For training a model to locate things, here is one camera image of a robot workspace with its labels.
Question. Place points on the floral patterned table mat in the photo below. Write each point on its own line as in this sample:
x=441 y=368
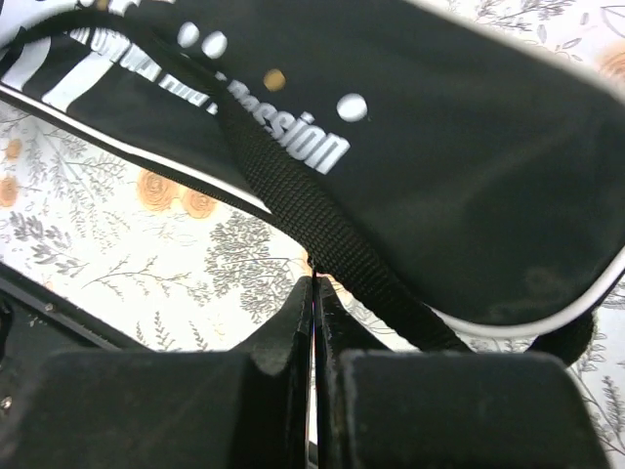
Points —
x=178 y=269

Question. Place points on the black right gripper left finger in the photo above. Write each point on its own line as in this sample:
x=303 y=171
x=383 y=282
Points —
x=242 y=408

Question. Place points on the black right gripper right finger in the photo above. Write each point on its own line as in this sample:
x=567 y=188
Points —
x=377 y=408

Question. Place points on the black sport racket cover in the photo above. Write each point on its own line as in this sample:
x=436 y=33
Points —
x=452 y=178

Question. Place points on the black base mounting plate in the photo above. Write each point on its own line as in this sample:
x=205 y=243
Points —
x=36 y=323

